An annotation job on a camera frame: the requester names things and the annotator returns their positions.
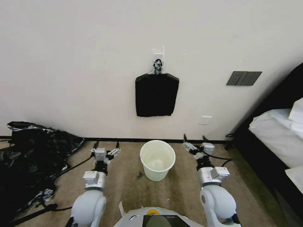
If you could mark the white wall hook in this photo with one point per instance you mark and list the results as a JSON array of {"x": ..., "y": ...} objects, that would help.
[{"x": 158, "y": 51}]

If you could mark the black baseboard strip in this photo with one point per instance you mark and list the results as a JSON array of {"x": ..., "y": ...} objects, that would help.
[{"x": 127, "y": 139}]

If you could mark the white plastic trash bin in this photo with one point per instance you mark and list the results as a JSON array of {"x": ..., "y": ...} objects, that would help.
[{"x": 156, "y": 163}]

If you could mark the small dark floor debris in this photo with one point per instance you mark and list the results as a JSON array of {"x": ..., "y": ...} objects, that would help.
[{"x": 139, "y": 174}]

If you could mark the folded black trash bag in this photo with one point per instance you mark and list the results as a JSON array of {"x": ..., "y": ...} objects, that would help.
[{"x": 156, "y": 94}]

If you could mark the white robot front shell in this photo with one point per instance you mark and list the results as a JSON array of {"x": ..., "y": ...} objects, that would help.
[{"x": 153, "y": 218}]

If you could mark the black bed frame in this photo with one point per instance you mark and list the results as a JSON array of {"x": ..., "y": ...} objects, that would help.
[{"x": 255, "y": 156}]

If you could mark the white mattress bedding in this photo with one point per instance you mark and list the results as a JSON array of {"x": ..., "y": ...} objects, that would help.
[{"x": 272, "y": 137}]

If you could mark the crumpled black plastic bag pile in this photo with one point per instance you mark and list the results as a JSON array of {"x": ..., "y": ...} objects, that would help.
[{"x": 30, "y": 160}]

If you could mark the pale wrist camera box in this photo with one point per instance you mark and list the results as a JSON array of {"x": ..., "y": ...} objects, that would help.
[
  {"x": 209, "y": 148},
  {"x": 100, "y": 154}
]

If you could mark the dark grey switch panel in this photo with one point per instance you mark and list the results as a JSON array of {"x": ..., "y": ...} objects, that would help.
[{"x": 243, "y": 78}]

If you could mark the white pillow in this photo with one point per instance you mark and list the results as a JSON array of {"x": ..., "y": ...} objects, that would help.
[{"x": 297, "y": 110}]

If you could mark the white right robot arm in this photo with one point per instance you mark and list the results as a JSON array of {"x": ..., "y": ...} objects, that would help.
[{"x": 217, "y": 201}]

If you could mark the white paper strip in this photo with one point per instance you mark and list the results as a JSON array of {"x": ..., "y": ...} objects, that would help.
[{"x": 121, "y": 208}]

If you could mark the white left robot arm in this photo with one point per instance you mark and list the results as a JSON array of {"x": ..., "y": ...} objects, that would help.
[{"x": 88, "y": 205}]

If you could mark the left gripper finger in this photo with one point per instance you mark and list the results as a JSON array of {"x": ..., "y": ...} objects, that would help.
[
  {"x": 92, "y": 150},
  {"x": 114, "y": 152}
]

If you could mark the white folded sheet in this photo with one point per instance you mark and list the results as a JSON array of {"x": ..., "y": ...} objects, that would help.
[{"x": 296, "y": 177}]

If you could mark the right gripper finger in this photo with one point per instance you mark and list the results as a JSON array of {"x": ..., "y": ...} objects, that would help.
[
  {"x": 190, "y": 147},
  {"x": 205, "y": 140}
]

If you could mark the white wall outlet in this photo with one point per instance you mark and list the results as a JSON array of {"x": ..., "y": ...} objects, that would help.
[{"x": 205, "y": 120}]

